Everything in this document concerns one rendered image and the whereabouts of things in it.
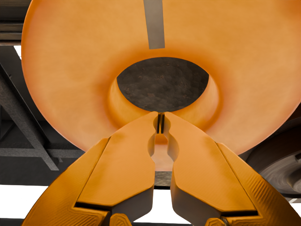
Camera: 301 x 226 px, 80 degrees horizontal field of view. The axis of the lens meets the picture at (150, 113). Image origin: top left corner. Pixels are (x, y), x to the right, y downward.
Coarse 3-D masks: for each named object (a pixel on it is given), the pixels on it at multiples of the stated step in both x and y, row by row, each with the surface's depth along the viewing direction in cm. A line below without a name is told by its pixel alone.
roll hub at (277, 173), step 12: (288, 132) 34; (300, 132) 33; (264, 144) 37; (276, 144) 35; (288, 144) 33; (300, 144) 32; (252, 156) 40; (264, 156) 36; (276, 156) 34; (288, 156) 33; (264, 168) 36; (276, 168) 35; (288, 168) 37; (300, 168) 37; (276, 180) 41; (288, 180) 40; (300, 180) 37; (288, 192) 45; (300, 192) 41
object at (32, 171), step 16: (0, 112) 838; (0, 128) 839; (16, 128) 907; (48, 128) 907; (0, 160) 777; (16, 160) 777; (32, 160) 777; (64, 160) 777; (0, 176) 725; (16, 176) 724; (32, 176) 724; (48, 176) 724; (0, 224) 603; (16, 224) 603; (144, 224) 602; (160, 224) 602; (176, 224) 602
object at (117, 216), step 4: (112, 216) 6; (116, 216) 6; (120, 216) 6; (124, 216) 6; (112, 220) 6; (116, 220) 6; (120, 220) 6; (124, 220) 6; (128, 220) 6; (208, 220) 6; (212, 220) 6; (216, 220) 6; (220, 220) 6; (112, 224) 6; (116, 224) 6; (120, 224) 6; (124, 224) 6; (128, 224) 6; (208, 224) 6; (212, 224) 6; (216, 224) 6; (220, 224) 6; (224, 224) 6
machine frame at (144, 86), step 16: (144, 64) 47; (160, 64) 47; (176, 64) 47; (192, 64) 46; (128, 80) 50; (144, 80) 50; (160, 80) 50; (176, 80) 50; (192, 80) 50; (128, 96) 54; (144, 96) 54; (160, 96) 54; (176, 96) 54; (192, 96) 54; (160, 112) 59; (160, 176) 89
